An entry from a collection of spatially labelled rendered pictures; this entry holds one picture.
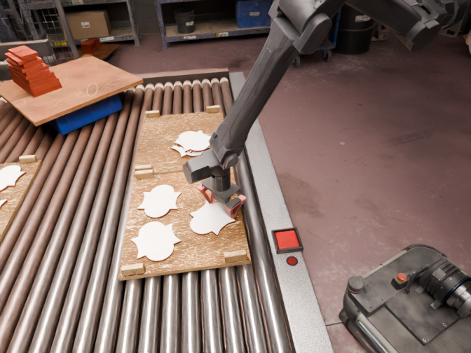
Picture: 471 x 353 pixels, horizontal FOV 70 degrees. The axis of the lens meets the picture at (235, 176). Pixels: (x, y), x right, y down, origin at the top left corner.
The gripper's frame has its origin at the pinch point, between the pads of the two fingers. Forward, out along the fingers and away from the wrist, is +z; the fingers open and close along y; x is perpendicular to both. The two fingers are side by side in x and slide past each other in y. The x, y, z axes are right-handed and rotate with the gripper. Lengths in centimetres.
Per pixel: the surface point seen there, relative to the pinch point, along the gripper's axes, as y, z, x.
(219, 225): 3.9, 1.0, -5.1
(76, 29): -454, 61, 158
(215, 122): -40, 0, 36
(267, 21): -275, 59, 364
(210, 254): 9.0, 2.2, -13.4
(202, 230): 1.4, 1.2, -9.5
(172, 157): -34.2, 1.4, 7.5
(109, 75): -97, -9, 21
